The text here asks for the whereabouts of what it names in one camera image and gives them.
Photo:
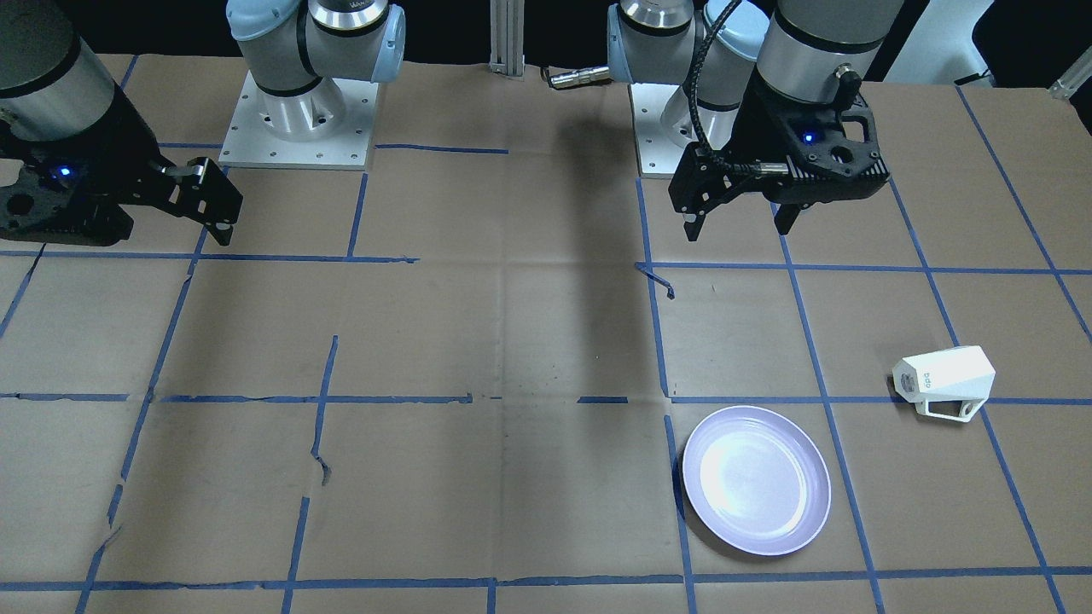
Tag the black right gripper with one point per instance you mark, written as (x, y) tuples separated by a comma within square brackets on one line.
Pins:
[(126, 136)]

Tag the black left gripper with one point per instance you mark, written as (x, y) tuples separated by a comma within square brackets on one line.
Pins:
[(762, 128)]

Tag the white angular cup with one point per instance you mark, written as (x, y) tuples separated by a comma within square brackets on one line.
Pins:
[(950, 384)]

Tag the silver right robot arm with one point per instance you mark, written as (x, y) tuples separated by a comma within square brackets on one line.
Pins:
[(55, 86)]

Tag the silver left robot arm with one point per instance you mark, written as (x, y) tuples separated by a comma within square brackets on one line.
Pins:
[(711, 52)]

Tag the lavender plate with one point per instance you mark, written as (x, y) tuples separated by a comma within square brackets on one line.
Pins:
[(757, 481)]

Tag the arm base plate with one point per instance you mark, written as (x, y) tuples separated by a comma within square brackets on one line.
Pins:
[(328, 128), (653, 128)]

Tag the aluminium profile post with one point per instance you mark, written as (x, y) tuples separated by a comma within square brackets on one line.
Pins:
[(506, 27)]

